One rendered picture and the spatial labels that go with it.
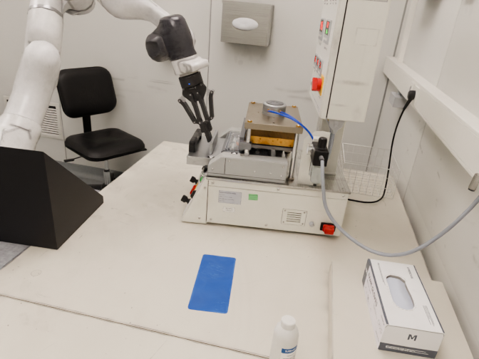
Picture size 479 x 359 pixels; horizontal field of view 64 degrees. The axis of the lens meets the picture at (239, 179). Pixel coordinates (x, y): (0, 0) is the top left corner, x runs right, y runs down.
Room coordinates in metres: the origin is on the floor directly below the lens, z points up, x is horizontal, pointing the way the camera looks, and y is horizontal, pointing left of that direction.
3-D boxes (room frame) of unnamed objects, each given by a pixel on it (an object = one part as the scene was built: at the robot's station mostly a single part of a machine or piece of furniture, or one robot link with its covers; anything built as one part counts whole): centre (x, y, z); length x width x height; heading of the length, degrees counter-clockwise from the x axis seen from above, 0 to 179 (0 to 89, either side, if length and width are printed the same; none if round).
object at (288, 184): (1.27, -0.13, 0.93); 0.46 x 0.35 x 0.01; 88
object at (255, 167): (1.14, -0.01, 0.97); 0.26 x 0.05 x 0.07; 88
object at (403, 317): (0.71, -0.40, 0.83); 0.23 x 0.12 x 0.07; 174
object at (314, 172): (1.05, -0.22, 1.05); 0.15 x 0.05 x 0.15; 178
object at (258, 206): (1.26, -0.09, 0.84); 0.53 x 0.37 x 0.17; 88
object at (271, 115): (1.25, -0.13, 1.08); 0.31 x 0.24 x 0.13; 178
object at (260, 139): (1.27, -0.09, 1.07); 0.22 x 0.17 x 0.10; 178
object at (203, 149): (1.28, 0.03, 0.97); 0.30 x 0.22 x 0.08; 88
